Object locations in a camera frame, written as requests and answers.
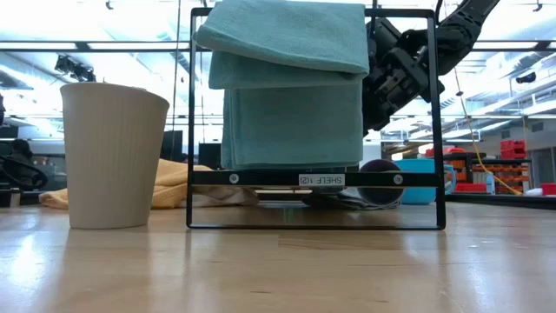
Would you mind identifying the dark purple round object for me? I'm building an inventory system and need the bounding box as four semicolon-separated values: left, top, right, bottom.
358;158;406;208

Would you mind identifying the black monitor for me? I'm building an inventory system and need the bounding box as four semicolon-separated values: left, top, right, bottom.
198;142;224;170
162;129;184;163

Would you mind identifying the grey cloth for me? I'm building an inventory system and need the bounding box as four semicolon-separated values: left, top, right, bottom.
301;186;370;211

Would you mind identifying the teal towel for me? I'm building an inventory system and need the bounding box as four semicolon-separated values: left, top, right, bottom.
194;0;370;171

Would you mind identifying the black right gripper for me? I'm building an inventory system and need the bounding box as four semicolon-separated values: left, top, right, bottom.
363;17;447;131

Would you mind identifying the bin rack with red bins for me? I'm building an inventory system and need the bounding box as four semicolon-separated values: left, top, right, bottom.
451;138;532;196

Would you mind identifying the yellow hanging cord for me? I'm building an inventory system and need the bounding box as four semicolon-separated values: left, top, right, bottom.
451;64;525;196

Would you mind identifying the black table frame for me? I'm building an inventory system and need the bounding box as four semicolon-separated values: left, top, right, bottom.
449;193;556;211

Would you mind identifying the wooden shelf with black frame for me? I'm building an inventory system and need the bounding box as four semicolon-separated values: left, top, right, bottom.
186;7;447;230

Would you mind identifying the blue bowl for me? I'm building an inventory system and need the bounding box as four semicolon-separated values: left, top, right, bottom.
393;157;458;206

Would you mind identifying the beige ribbed cup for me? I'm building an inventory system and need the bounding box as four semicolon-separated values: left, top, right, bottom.
59;82;171;230

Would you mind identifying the yellow cloth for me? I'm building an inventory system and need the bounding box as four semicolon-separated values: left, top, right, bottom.
38;158;215;210

